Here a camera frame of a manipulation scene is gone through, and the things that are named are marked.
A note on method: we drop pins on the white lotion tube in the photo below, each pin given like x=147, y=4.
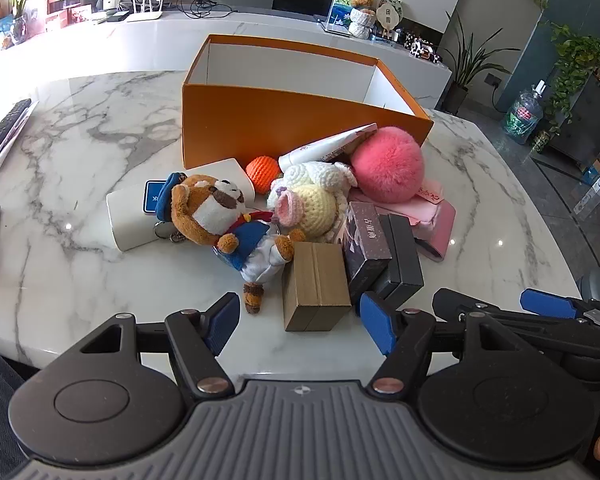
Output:
x=320, y=147

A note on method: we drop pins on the potted long-leaf plant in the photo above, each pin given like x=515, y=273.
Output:
x=457, y=95

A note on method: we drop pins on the light pink pouch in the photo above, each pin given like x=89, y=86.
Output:
x=405, y=210

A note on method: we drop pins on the small brown cardboard box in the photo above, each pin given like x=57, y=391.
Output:
x=315, y=285

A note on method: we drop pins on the cream paper fan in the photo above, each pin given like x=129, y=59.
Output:
x=387, y=19

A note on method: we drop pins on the dark grey cabinet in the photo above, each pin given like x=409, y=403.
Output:
x=595, y=130

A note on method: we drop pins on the white paper sheet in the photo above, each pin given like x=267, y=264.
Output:
x=17, y=145

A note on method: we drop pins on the blue card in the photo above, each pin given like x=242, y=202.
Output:
x=152, y=197

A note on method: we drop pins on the orange knitted ball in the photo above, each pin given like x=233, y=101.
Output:
x=261, y=172

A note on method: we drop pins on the dark brown box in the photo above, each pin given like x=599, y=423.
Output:
x=367, y=250

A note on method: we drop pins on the brown plush dog toy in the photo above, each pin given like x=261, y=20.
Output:
x=200, y=210

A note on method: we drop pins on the white rectangular box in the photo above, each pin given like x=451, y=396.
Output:
x=125, y=220

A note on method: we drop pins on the white router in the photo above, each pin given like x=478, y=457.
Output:
x=142, y=14

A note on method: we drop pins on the large water bottle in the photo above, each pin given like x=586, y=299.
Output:
x=524, y=117

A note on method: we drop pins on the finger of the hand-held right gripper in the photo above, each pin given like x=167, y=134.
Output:
x=455, y=305
x=545, y=302

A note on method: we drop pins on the pink wallet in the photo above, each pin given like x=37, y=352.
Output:
x=442, y=230

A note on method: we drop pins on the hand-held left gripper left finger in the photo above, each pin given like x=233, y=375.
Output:
x=222, y=327

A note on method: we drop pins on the wall outlet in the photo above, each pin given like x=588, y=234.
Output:
x=495, y=80

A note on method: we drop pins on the red gift box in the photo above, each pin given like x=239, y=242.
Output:
x=70, y=16

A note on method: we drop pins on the blue green painting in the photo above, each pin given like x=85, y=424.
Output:
x=340, y=10

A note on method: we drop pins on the black set-top box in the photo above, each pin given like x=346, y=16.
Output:
x=117, y=16

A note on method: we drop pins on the black white cow figurines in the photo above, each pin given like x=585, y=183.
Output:
x=422, y=50

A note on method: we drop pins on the orange cardboard box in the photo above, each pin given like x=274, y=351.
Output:
x=230, y=120

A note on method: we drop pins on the black remote control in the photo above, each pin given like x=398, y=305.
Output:
x=5, y=130

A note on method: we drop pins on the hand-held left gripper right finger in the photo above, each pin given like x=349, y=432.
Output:
x=377, y=330

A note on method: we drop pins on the white yellow crochet doll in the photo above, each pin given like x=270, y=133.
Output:
x=310, y=205

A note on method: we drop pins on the plant in glass vase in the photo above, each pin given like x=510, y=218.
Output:
x=17, y=25

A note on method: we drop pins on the green leafy climbing plant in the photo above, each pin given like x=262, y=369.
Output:
x=575, y=60

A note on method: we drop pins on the patterned round fan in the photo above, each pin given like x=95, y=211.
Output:
x=392, y=1

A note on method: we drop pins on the white marble tv cabinet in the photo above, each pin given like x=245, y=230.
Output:
x=230, y=25

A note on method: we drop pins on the pink fluffy pom-pom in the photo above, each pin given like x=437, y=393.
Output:
x=387, y=165

